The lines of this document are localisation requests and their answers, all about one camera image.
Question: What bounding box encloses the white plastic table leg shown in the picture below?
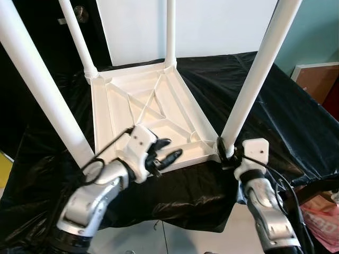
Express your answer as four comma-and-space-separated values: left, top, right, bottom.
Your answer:
0, 0, 96, 168
220, 0, 304, 157
165, 0, 178, 69
58, 0, 100, 80

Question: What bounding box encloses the black plastic table cover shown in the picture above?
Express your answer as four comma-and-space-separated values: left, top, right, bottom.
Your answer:
0, 51, 339, 254

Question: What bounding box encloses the pink plastic bag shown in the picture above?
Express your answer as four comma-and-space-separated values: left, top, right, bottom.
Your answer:
299, 196, 339, 253

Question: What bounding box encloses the brown wooden board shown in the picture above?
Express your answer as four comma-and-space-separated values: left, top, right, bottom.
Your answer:
291, 62, 339, 105

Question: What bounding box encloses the dark red fabric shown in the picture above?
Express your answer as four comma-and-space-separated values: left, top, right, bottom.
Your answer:
323, 79, 339, 120

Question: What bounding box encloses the yellow plastic item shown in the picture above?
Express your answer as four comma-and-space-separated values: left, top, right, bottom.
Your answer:
0, 153, 13, 188

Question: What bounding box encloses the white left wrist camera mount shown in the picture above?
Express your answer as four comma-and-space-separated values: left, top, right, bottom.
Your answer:
118, 125, 158, 184

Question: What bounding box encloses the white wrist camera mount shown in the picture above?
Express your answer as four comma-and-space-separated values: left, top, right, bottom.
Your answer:
233, 139, 270, 182
118, 125, 158, 184

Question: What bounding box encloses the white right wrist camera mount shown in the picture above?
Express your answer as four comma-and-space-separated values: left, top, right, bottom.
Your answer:
233, 139, 270, 182

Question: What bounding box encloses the silver lever door handle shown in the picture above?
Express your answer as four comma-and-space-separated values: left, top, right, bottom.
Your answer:
57, 5, 88, 25

